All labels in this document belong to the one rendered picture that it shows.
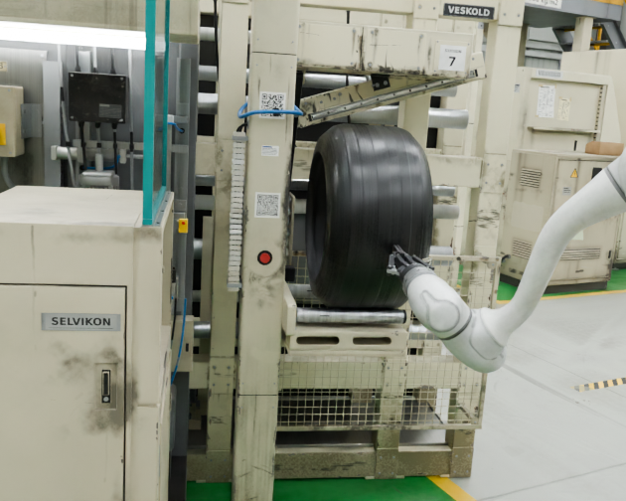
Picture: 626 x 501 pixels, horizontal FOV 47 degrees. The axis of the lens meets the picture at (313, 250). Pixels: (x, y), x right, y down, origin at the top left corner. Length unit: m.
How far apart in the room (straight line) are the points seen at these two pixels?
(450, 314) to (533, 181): 5.11
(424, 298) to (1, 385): 0.90
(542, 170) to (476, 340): 4.97
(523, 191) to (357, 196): 4.85
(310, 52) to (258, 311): 0.85
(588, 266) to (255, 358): 5.12
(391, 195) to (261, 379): 0.71
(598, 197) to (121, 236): 0.94
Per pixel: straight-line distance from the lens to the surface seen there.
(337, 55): 2.39
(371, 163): 2.01
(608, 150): 7.01
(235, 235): 2.14
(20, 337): 1.50
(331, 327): 2.17
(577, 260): 6.89
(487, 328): 1.69
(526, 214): 6.72
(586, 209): 1.55
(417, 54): 2.46
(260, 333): 2.21
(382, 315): 2.17
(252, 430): 2.33
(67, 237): 1.43
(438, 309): 1.59
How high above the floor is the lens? 1.51
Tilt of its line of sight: 11 degrees down
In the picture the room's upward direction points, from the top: 4 degrees clockwise
